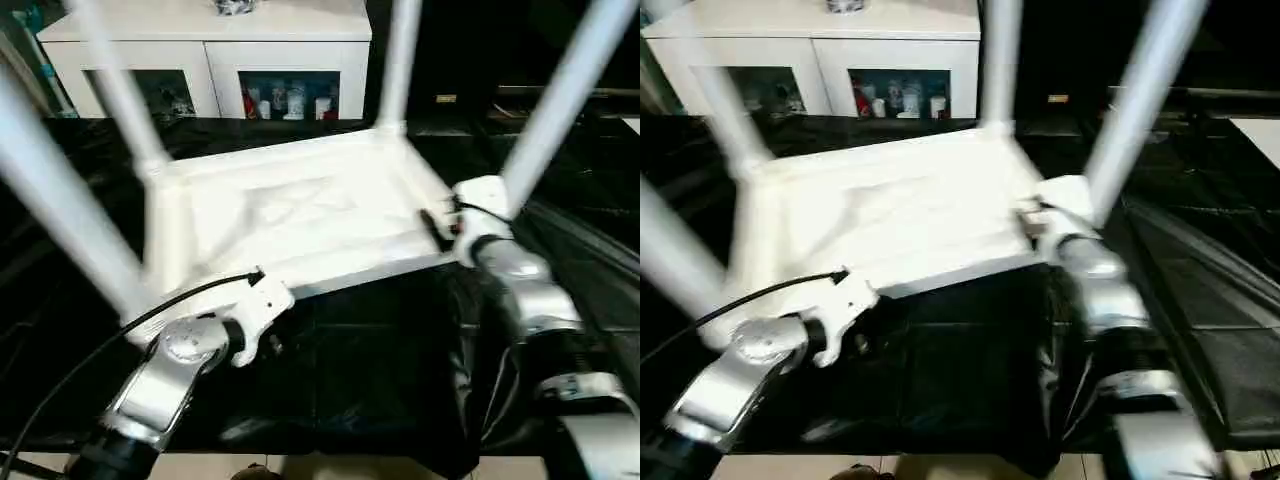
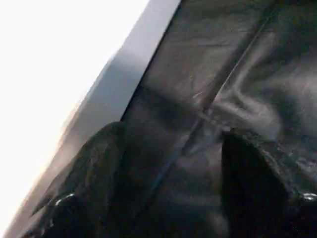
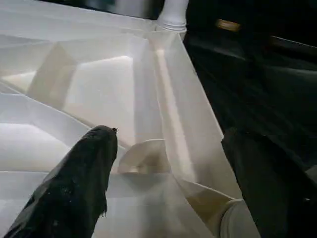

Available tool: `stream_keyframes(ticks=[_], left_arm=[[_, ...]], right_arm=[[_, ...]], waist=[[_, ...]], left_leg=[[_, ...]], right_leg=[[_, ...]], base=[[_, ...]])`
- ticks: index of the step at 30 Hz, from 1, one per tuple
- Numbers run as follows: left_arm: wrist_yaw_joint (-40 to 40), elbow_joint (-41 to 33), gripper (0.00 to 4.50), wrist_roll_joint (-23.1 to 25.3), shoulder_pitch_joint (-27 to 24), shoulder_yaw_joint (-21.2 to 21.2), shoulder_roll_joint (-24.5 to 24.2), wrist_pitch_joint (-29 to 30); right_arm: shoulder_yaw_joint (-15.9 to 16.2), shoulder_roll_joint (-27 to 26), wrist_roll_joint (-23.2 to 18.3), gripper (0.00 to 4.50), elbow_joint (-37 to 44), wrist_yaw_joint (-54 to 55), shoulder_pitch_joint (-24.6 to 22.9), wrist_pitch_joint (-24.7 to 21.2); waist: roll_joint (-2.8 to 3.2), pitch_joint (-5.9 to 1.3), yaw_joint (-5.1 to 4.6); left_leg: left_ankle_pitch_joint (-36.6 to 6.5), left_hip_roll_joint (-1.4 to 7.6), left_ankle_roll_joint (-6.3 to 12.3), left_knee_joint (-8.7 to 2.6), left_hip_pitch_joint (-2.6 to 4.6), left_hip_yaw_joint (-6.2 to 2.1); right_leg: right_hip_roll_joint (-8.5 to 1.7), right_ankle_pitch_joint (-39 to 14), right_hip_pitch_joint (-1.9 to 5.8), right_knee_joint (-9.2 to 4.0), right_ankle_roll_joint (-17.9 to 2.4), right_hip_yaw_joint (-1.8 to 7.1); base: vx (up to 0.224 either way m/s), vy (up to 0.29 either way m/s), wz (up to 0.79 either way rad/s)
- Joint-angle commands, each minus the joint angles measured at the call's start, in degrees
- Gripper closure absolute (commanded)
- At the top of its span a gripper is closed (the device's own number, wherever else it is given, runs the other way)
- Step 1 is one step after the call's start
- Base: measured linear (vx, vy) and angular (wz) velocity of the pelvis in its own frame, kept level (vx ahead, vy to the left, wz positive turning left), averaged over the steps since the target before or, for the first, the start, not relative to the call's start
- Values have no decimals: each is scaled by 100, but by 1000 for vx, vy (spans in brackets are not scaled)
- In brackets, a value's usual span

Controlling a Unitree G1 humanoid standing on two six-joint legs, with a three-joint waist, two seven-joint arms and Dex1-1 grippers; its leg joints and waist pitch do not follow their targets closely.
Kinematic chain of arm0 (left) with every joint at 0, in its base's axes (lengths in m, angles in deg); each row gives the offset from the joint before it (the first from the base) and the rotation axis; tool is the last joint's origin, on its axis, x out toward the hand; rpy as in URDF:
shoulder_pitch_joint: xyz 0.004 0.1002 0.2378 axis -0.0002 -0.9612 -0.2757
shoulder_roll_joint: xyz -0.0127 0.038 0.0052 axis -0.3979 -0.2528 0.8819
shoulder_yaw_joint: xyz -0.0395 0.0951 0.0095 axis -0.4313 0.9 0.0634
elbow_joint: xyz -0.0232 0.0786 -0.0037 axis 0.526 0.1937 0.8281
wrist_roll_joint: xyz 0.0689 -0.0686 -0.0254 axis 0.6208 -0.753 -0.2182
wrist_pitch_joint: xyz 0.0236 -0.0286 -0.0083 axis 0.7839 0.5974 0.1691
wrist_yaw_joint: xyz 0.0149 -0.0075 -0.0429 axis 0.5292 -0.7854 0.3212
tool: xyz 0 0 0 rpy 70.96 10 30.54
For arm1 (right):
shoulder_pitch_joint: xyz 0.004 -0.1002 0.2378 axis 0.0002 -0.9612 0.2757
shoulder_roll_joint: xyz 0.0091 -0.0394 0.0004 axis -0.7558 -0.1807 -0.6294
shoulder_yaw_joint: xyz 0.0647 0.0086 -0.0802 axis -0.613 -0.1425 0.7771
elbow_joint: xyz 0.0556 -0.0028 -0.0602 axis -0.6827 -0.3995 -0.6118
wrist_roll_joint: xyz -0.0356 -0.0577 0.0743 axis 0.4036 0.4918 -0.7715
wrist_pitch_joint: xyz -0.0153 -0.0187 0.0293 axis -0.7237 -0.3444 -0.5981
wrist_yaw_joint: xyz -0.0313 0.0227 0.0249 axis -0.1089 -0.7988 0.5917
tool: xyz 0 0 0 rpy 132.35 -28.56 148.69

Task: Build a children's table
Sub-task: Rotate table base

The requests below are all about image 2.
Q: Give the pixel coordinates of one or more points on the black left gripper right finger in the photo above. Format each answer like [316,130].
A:
[255,198]

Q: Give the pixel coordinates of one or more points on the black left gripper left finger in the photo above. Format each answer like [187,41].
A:
[86,188]

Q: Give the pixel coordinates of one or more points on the white plastic table top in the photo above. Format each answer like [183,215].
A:
[49,74]

